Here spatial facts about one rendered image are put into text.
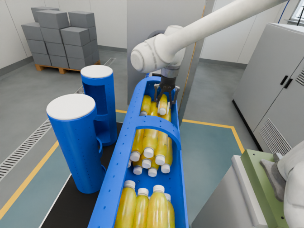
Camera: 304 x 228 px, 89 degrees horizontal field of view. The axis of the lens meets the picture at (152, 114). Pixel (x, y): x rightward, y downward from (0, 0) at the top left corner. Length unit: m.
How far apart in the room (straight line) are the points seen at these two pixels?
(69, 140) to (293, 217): 1.06
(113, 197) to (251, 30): 5.54
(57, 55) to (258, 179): 3.95
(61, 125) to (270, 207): 1.05
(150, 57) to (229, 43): 5.08
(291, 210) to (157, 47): 0.60
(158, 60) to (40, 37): 3.73
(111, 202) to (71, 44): 3.54
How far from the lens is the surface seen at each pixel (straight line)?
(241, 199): 0.93
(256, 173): 0.85
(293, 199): 0.61
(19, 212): 2.01
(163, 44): 0.56
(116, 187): 0.48
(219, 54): 5.59
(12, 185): 2.21
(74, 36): 3.73
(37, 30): 4.15
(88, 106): 1.06
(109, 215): 0.45
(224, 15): 0.56
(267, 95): 2.71
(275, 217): 0.79
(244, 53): 5.81
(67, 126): 1.04
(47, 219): 1.70
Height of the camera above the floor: 1.64
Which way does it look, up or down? 38 degrees down
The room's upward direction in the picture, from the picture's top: 7 degrees clockwise
